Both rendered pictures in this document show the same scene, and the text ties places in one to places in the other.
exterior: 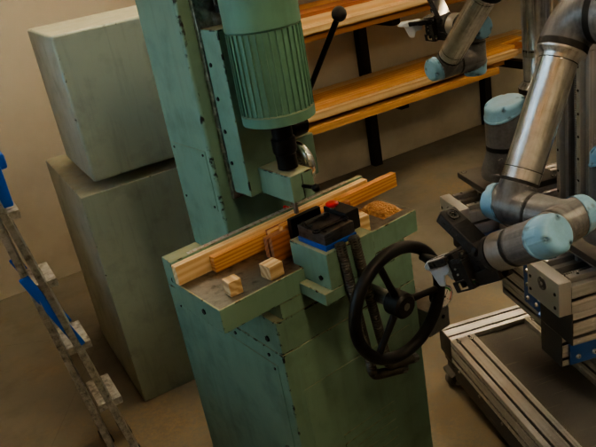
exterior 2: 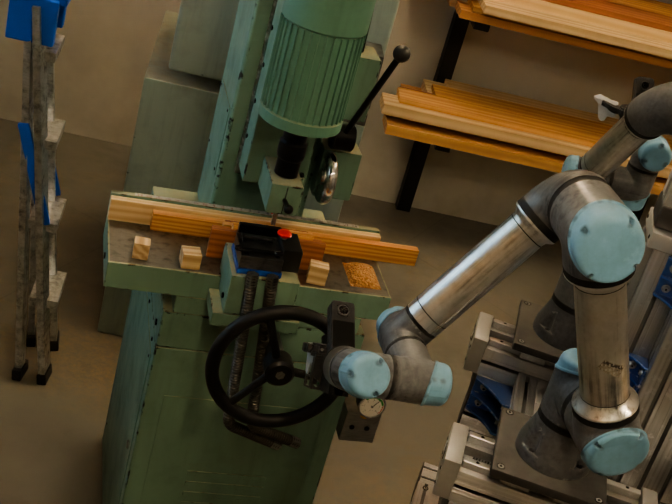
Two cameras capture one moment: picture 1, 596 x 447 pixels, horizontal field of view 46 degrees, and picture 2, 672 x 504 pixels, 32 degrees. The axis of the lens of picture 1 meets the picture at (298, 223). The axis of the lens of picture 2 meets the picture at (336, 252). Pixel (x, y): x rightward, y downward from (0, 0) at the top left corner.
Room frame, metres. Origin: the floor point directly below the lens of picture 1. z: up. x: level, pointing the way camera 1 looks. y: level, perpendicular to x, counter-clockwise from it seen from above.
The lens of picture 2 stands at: (-0.51, -0.77, 2.08)
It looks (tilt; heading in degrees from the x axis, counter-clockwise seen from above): 27 degrees down; 16
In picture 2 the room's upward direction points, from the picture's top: 16 degrees clockwise
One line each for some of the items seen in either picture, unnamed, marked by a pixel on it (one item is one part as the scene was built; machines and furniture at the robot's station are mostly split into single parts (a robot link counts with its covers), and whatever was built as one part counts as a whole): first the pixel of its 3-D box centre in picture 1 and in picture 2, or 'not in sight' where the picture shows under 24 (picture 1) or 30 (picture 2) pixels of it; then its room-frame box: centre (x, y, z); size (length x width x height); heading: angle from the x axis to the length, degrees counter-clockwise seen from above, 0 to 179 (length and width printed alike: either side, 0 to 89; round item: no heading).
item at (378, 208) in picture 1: (380, 207); (362, 272); (1.66, -0.22, 0.91); 0.10 x 0.07 x 0.02; 34
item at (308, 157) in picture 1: (299, 162); (325, 177); (1.80, -0.03, 1.02); 0.12 x 0.03 x 0.12; 34
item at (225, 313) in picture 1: (313, 260); (248, 278); (1.51, -0.02, 0.87); 0.61 x 0.30 x 0.06; 124
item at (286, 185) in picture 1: (287, 183); (280, 188); (1.64, 0.01, 1.03); 0.14 x 0.07 x 0.09; 34
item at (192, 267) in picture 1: (278, 227); (247, 226); (1.61, 0.05, 0.92); 0.60 x 0.02 x 0.05; 124
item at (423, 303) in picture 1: (423, 311); (356, 411); (1.65, -0.30, 0.58); 0.12 x 0.08 x 0.08; 34
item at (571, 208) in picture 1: (560, 218); (414, 375); (1.16, -0.48, 1.04); 0.11 x 0.11 x 0.08; 32
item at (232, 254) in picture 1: (310, 217); (287, 238); (1.65, -0.04, 0.92); 0.60 x 0.02 x 0.04; 124
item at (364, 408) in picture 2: (440, 297); (369, 405); (1.59, -0.33, 0.65); 0.06 x 0.04 x 0.08; 124
